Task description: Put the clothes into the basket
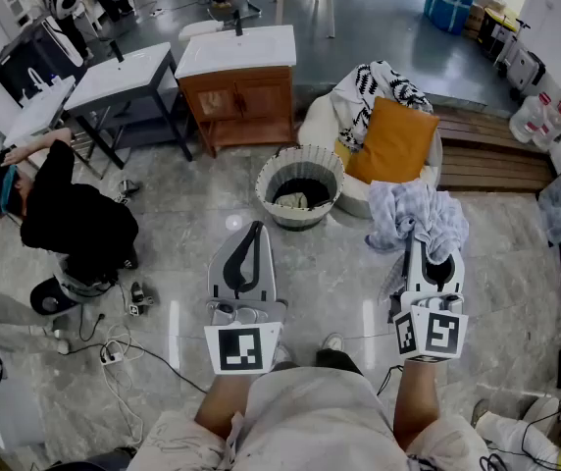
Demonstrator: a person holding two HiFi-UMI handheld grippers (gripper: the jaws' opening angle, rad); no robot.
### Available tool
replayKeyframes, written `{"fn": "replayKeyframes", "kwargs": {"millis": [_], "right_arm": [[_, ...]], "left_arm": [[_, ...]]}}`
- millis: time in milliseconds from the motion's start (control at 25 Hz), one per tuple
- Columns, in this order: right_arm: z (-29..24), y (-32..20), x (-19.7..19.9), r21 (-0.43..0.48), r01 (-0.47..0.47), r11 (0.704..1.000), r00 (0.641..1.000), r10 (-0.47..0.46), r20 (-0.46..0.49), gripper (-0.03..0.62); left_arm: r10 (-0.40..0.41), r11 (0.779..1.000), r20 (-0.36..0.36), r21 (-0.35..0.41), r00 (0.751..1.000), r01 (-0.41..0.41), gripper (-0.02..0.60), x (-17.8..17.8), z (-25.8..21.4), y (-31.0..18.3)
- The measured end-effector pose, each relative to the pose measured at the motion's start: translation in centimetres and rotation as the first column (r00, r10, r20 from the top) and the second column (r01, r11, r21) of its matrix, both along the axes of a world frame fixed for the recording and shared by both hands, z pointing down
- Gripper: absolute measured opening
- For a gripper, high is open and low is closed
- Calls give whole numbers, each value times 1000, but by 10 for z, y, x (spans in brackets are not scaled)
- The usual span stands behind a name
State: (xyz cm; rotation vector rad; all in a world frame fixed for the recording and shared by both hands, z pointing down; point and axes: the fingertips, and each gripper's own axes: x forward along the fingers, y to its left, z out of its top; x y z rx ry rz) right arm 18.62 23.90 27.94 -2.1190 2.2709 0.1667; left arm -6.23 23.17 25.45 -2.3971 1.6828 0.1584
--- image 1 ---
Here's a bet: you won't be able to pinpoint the black screen panel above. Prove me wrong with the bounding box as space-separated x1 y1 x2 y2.
0 16 89 108

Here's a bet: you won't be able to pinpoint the clear water bottle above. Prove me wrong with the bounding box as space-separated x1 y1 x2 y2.
507 91 552 144
532 99 561 153

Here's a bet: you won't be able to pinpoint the wooden sink cabinet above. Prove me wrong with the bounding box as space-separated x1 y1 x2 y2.
174 24 298 159

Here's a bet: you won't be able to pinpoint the grey suitcase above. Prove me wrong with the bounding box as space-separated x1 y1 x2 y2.
497 18 547 101

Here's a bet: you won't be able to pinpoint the wooden step platform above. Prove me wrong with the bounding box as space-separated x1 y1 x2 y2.
430 105 558 194

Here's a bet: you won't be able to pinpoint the person's dark trouser leg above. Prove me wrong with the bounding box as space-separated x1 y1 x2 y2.
315 348 364 376

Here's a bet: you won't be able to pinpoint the black cable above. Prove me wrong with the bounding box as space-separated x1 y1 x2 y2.
57 311 209 395

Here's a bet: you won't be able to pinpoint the person's white shirt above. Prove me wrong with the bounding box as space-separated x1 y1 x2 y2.
127 364 490 471

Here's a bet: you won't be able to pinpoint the dark frame sink table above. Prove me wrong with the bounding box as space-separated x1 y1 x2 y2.
63 41 194 171

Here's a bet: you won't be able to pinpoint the black white patterned blanket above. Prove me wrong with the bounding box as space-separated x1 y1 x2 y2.
331 60 434 152

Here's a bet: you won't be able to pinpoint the white cable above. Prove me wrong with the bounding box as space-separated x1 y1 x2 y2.
98 322 145 448

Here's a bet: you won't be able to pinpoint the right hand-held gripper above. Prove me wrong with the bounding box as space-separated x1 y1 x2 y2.
388 235 470 363

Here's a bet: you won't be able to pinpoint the black round stool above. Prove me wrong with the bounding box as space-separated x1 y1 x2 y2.
28 276 115 317

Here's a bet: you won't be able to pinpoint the black clothes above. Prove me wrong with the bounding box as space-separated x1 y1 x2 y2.
272 178 333 211

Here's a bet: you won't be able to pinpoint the white fluffy beanbag chair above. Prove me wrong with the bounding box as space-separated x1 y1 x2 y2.
296 89 444 220

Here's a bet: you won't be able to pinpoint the woven white grey basket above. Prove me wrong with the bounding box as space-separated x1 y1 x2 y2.
254 144 346 233

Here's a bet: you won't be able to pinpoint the spare hand-held gripper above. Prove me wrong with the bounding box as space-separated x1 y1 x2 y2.
127 280 157 318
116 178 143 205

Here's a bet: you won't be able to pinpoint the person's right forearm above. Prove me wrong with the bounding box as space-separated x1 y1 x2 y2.
391 358 441 451

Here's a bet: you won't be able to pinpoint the beige clothes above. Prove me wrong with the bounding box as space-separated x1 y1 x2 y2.
274 191 311 210

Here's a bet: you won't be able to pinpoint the orange pillow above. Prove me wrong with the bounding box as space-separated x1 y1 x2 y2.
344 96 441 185

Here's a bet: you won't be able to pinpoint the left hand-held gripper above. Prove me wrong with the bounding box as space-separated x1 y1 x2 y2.
203 221 289 376

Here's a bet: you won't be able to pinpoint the person's right shoe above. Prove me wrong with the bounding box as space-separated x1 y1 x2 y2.
321 332 346 354

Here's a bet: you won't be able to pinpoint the white sink basin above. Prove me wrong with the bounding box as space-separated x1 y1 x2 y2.
2 65 77 149

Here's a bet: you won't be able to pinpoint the yellow black case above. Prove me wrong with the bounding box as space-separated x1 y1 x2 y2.
477 6 521 57

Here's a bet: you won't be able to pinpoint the cardboard box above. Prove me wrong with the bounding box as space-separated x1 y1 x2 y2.
463 2 488 38

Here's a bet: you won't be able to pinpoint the light blue checkered clothes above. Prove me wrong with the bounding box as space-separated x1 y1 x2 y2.
364 180 470 304

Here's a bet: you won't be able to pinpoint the person's left forearm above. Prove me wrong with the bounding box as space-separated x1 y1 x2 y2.
194 372 255 442

